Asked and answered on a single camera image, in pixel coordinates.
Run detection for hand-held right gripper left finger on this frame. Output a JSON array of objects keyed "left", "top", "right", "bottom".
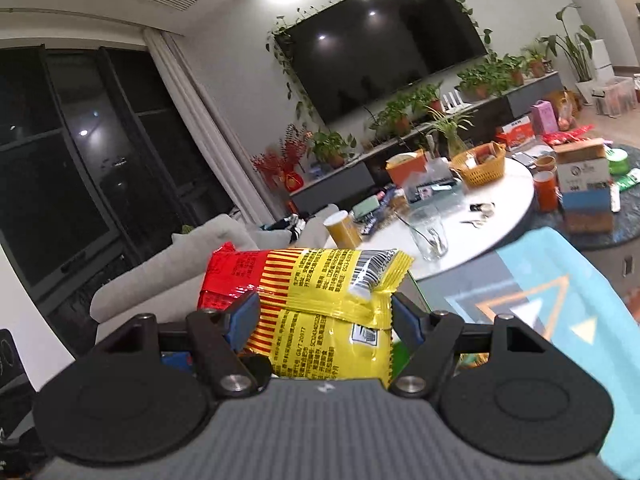
[{"left": 92, "top": 292, "right": 273, "bottom": 397}]

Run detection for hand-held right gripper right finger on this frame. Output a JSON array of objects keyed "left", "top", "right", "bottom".
[{"left": 389, "top": 291, "right": 557, "bottom": 397}]

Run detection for yellow red snack packet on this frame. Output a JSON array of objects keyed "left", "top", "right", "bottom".
[{"left": 197, "top": 241, "right": 416, "bottom": 390}]

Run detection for metal spoon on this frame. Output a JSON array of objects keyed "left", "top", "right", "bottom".
[{"left": 398, "top": 211, "right": 447, "bottom": 256}]

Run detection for clear drinking glass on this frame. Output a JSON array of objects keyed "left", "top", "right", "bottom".
[{"left": 407, "top": 206, "right": 450, "bottom": 262}]

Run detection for dark printed cloth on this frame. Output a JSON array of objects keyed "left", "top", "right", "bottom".
[{"left": 259, "top": 214, "right": 307, "bottom": 242}]

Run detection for grey sofa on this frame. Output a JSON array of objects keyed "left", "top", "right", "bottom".
[{"left": 90, "top": 204, "right": 342, "bottom": 346}]

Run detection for yellow jar white lid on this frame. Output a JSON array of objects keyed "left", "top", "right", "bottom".
[{"left": 323, "top": 211, "right": 362, "bottom": 251}]

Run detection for round white table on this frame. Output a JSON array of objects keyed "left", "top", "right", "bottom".
[{"left": 324, "top": 156, "right": 536, "bottom": 282}]

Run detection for bunch of keys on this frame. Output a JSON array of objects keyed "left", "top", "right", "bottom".
[{"left": 462, "top": 202, "right": 496, "bottom": 226}]

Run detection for dark television cabinet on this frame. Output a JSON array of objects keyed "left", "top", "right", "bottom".
[{"left": 287, "top": 72, "right": 564, "bottom": 212}]

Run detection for red berry plant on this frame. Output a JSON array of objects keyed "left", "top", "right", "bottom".
[{"left": 251, "top": 124, "right": 314, "bottom": 192}]

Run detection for yellow wicker basket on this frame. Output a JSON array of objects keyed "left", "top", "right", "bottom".
[{"left": 451, "top": 142, "right": 508, "bottom": 189}]

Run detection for potted green plant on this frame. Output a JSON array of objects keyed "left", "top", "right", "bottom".
[
  {"left": 456, "top": 61, "right": 502, "bottom": 101},
  {"left": 307, "top": 131, "right": 357, "bottom": 170},
  {"left": 522, "top": 41, "right": 554, "bottom": 79},
  {"left": 410, "top": 81, "right": 444, "bottom": 112},
  {"left": 500, "top": 53, "right": 529, "bottom": 87},
  {"left": 369, "top": 94, "right": 416, "bottom": 139}
]

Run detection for orange cup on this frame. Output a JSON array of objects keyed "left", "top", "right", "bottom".
[{"left": 533, "top": 170, "right": 559, "bottom": 213}]

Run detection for spider plant in vase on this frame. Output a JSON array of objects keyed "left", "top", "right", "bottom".
[{"left": 424, "top": 106, "right": 474, "bottom": 159}]

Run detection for white curtain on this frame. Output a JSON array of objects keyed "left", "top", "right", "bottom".
[{"left": 142, "top": 26, "right": 262, "bottom": 227}]

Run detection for blue orange box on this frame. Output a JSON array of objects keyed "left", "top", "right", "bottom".
[{"left": 561, "top": 186, "right": 615, "bottom": 234}]

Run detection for red white box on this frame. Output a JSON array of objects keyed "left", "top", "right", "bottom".
[{"left": 496, "top": 115, "right": 536, "bottom": 150}]

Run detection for white router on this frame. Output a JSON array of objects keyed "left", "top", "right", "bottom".
[{"left": 439, "top": 90, "right": 474, "bottom": 111}]

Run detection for white brown cardboard box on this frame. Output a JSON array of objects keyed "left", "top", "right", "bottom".
[{"left": 553, "top": 138, "right": 612, "bottom": 194}]

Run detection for dark glass window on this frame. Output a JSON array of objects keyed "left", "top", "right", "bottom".
[{"left": 0, "top": 44, "right": 223, "bottom": 288}]

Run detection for dark round table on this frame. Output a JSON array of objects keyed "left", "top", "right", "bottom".
[{"left": 529, "top": 144, "right": 640, "bottom": 252}]

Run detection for red snack bags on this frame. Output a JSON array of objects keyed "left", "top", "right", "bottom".
[{"left": 542, "top": 124, "right": 597, "bottom": 149}]

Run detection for pink box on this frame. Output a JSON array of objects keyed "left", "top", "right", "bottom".
[{"left": 530, "top": 101, "right": 558, "bottom": 136}]

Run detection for green packet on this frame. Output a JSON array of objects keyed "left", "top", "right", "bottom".
[{"left": 612, "top": 167, "right": 640, "bottom": 194}]

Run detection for clear plastic storage box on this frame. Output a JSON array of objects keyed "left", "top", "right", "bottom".
[{"left": 592, "top": 75, "right": 639, "bottom": 117}]

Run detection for tall leafy plant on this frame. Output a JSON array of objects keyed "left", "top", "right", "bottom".
[{"left": 539, "top": 3, "right": 599, "bottom": 107}]

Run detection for white cabinet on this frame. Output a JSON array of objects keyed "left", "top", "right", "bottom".
[{"left": 589, "top": 38, "right": 614, "bottom": 82}]

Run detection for wall television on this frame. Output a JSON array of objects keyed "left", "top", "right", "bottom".
[{"left": 274, "top": 0, "right": 489, "bottom": 125}]

